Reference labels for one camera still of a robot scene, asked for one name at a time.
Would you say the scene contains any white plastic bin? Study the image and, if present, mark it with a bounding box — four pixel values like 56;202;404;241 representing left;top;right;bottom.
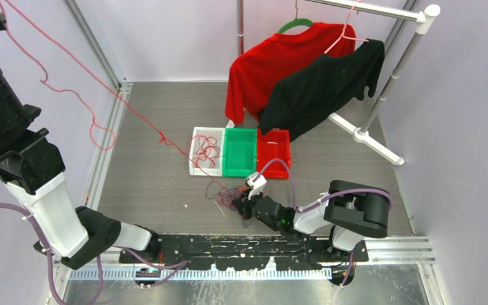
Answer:
188;126;226;177

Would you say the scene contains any white cable duct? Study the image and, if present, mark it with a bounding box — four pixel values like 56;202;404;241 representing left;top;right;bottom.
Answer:
70;266;332;281

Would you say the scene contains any red plastic bin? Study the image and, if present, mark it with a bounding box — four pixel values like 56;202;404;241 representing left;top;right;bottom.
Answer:
256;130;291;179

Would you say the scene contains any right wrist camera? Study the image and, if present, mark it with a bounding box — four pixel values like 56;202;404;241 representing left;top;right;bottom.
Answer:
245;172;267;200

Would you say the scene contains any red t-shirt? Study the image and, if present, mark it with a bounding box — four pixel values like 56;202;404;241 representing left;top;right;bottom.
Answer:
225;22;356;125

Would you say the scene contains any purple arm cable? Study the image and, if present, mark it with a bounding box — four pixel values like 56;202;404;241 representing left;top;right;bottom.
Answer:
256;158;393;214
0;203;104;305

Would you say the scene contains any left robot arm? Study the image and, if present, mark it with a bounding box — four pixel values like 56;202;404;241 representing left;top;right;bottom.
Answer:
0;14;161;269

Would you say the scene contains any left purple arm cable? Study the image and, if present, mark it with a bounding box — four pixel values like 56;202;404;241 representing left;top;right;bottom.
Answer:
0;203;104;305

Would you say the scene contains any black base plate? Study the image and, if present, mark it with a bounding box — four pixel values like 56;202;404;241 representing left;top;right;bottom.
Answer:
119;234;369;273

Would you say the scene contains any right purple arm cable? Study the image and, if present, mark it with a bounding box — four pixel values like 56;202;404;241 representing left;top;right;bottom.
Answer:
256;158;393;214

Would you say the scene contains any pink clothes hanger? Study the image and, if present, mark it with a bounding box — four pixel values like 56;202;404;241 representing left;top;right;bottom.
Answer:
323;0;369;55

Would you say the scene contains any cable pile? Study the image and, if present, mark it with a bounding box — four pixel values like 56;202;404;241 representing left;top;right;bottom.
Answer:
204;180;254;228

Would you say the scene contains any white clothes rack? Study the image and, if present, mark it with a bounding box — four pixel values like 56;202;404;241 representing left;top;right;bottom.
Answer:
227;0;442;166

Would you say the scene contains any green clothes hanger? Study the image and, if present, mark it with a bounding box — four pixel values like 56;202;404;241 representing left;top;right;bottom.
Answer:
277;0;314;34

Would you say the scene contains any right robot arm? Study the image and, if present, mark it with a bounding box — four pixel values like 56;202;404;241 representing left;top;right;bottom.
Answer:
232;180;393;261

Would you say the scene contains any green plastic bin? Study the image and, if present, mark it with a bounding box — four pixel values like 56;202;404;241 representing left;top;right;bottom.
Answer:
222;128;257;177

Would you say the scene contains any black t-shirt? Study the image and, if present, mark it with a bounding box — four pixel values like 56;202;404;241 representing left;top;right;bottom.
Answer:
258;39;385;140

